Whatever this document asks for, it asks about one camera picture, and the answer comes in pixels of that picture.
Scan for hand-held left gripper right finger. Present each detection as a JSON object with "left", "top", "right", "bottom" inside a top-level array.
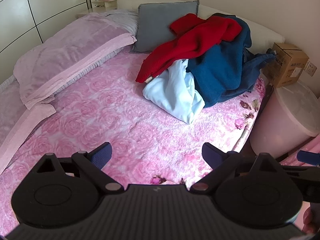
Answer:
[{"left": 190, "top": 142, "right": 284, "bottom": 194}]

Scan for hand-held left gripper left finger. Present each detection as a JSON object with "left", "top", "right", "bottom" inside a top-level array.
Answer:
[{"left": 36, "top": 142, "right": 123, "bottom": 194}]

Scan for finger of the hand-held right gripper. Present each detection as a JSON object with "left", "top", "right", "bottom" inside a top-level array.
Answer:
[
  {"left": 301, "top": 179, "right": 320, "bottom": 203},
  {"left": 281, "top": 151, "right": 320, "bottom": 178}
]

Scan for light blue sweatshirt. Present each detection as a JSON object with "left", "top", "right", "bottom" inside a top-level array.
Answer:
[{"left": 142, "top": 59, "right": 206, "bottom": 125}]

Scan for pink ruffled cloth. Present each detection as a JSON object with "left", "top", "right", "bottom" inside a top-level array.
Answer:
[{"left": 281, "top": 135, "right": 320, "bottom": 166}]

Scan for pink floral blanket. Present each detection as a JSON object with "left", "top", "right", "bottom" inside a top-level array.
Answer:
[{"left": 0, "top": 42, "right": 267, "bottom": 230}]

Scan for pink lidded bin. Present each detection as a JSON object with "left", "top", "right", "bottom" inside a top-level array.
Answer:
[{"left": 250, "top": 81, "right": 320, "bottom": 159}]

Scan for blue sweater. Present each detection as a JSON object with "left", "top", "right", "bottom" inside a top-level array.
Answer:
[{"left": 186, "top": 15, "right": 253, "bottom": 108}]

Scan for dark blue jeans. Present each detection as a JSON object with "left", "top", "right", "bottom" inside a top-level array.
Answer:
[{"left": 220, "top": 47, "right": 277, "bottom": 98}]

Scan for lilac pillow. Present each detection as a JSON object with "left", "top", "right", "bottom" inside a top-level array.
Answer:
[
  {"left": 0, "top": 76, "right": 57, "bottom": 175},
  {"left": 14, "top": 9, "right": 138, "bottom": 110}
]

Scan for cardboard box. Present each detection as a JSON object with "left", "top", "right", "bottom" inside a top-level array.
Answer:
[{"left": 262, "top": 42, "right": 310, "bottom": 88}]

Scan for red sweater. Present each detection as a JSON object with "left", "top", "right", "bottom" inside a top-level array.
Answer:
[{"left": 135, "top": 13, "right": 242, "bottom": 83}]

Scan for white padded headboard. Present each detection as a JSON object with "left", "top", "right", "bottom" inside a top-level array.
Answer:
[{"left": 116, "top": 0, "right": 285, "bottom": 45}]

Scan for grey cushion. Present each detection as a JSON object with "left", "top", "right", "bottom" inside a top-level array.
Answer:
[{"left": 129, "top": 0, "right": 200, "bottom": 54}]

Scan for cream wardrobe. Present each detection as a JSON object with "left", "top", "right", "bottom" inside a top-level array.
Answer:
[{"left": 0, "top": 0, "right": 88, "bottom": 45}]

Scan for wall socket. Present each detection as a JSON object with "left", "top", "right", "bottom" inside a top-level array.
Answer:
[{"left": 305, "top": 61, "right": 318, "bottom": 77}]

